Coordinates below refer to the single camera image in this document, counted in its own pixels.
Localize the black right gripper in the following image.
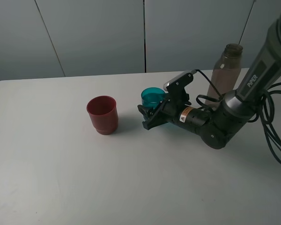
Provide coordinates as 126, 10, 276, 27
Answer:
137, 100, 212, 135

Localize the teal translucent plastic cup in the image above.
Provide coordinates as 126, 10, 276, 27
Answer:
141, 87, 165, 108

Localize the smoky translucent water bottle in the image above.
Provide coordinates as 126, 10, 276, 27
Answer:
211, 44, 243, 95

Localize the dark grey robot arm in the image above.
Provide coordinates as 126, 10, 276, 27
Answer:
138, 15, 281, 149

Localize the red plastic cup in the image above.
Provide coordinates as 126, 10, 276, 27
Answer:
86, 96, 118, 135

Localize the black camera cable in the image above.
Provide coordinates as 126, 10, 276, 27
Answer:
194, 69, 281, 168

